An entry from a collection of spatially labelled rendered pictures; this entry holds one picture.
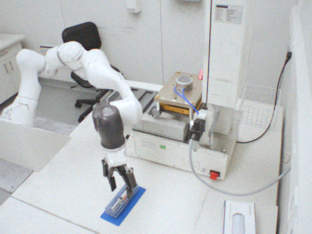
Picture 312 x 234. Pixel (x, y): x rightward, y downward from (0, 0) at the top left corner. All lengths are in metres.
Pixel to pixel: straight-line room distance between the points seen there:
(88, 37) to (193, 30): 1.09
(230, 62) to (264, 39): 1.66
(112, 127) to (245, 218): 0.58
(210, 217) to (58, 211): 0.65
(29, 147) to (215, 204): 0.88
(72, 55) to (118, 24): 1.81
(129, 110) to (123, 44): 2.12
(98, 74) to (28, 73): 0.49
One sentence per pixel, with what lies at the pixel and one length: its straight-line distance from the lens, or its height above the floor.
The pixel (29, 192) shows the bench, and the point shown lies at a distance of 1.44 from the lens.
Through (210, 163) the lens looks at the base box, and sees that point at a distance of 1.28.
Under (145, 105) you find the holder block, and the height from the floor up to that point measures 0.99.
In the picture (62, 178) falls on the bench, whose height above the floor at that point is 0.75.
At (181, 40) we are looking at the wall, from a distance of 2.80.
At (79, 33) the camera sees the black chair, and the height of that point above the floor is 0.87.
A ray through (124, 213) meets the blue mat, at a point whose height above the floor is 0.75.
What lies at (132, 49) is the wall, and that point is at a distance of 3.05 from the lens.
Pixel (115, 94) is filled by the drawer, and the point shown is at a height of 0.99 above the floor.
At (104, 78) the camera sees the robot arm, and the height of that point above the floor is 1.23.
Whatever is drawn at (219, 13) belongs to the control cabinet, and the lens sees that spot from 0.95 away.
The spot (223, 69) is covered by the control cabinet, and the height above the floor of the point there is 1.31.
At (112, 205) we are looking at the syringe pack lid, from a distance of 1.21.
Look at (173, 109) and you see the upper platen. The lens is 1.25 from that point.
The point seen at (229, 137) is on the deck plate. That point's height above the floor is 0.93.
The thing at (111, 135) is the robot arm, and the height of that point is 1.17.
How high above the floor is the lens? 1.74
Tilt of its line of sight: 36 degrees down
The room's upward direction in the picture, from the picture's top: 4 degrees counter-clockwise
